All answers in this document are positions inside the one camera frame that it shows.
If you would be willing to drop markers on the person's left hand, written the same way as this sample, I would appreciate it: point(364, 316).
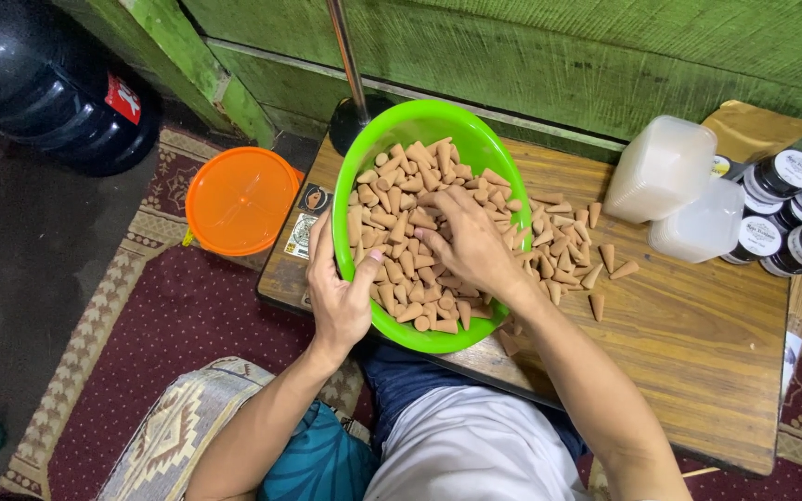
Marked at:
point(335, 306)

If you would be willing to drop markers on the person's right hand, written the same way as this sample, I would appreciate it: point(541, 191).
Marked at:
point(481, 247)

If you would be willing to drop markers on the green plastic bowl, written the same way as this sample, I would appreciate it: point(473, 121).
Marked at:
point(429, 118)

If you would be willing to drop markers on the white sticker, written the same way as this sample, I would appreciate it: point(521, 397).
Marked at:
point(301, 235)

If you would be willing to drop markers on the spilled pile of incense cones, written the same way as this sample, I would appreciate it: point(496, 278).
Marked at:
point(561, 250)

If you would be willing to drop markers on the heap of tan incense cones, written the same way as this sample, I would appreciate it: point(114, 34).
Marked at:
point(401, 229)

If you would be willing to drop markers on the person's blue jeans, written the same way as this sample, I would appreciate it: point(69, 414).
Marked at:
point(401, 379)

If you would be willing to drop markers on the black sticker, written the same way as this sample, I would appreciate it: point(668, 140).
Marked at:
point(314, 199)

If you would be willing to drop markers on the orange lidded plastic container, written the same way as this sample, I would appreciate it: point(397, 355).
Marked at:
point(241, 202)

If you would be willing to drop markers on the red patterned rug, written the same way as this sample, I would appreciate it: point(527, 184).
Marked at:
point(185, 313)

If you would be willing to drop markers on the teal cloth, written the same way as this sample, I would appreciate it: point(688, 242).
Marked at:
point(321, 459)

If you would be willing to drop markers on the tall stack of clear containers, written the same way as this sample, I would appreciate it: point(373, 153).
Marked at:
point(658, 167)

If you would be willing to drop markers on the person's white shirt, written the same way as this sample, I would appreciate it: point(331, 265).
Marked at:
point(470, 452)

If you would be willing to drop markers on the beige patterned cushion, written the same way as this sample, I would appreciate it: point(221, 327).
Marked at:
point(178, 431)

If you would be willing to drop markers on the short stack of clear containers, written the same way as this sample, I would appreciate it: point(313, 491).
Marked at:
point(700, 226)

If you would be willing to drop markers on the metal pole with black base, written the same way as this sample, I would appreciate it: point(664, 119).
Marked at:
point(349, 62)

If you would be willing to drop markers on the low wooden table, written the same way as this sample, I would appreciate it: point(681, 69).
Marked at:
point(686, 348)

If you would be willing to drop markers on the gold foil pouch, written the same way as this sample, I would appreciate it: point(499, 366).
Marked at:
point(752, 129)

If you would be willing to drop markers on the dark water jug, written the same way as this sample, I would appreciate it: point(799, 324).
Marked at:
point(39, 76)

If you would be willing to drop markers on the green wooden post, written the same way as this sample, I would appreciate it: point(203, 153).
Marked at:
point(185, 62)

